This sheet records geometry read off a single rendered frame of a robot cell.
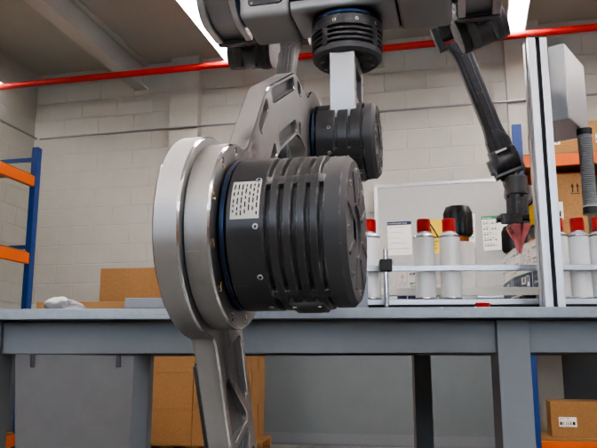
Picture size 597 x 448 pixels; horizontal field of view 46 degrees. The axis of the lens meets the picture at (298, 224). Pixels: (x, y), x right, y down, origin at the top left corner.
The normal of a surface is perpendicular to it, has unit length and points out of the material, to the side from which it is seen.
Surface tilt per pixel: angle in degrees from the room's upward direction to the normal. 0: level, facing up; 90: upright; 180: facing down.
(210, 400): 115
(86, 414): 93
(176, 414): 90
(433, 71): 90
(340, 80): 90
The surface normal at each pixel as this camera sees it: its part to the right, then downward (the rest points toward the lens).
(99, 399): 0.10, -0.13
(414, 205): -0.23, -0.18
